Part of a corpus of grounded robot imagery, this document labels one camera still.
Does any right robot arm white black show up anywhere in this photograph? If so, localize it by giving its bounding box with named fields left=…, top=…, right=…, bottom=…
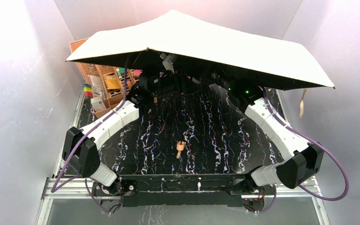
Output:
left=202, top=69, right=324, bottom=189

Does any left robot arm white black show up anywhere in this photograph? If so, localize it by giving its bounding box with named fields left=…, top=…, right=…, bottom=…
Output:
left=59, top=69, right=185, bottom=188

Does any white red small box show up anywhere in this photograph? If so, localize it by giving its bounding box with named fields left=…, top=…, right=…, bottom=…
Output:
left=90, top=97, right=106, bottom=112

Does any colourful marker set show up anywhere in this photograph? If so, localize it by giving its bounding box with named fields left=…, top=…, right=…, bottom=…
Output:
left=82, top=83, right=94, bottom=99

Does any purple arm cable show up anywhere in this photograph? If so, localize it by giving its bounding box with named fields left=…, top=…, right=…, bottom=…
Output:
left=51, top=54, right=134, bottom=215
left=257, top=87, right=350, bottom=215

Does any yellow notebook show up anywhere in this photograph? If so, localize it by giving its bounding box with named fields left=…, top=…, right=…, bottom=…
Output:
left=103, top=73, right=120, bottom=90

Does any white paper card pack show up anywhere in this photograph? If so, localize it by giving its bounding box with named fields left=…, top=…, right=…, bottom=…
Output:
left=89, top=75, right=104, bottom=90

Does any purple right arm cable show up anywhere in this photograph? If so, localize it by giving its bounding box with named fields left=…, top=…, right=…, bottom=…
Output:
left=257, top=87, right=350, bottom=215

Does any beige folding umbrella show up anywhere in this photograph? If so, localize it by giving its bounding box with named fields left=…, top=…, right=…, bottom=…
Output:
left=67, top=10, right=334, bottom=90

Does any orange plastic file organizer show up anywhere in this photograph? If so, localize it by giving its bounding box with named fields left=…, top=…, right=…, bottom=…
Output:
left=69, top=37, right=143, bottom=119

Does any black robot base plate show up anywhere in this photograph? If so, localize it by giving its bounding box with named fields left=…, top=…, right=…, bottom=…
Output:
left=91, top=173, right=277, bottom=208

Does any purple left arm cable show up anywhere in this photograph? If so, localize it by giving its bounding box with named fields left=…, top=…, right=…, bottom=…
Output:
left=51, top=54, right=134, bottom=215

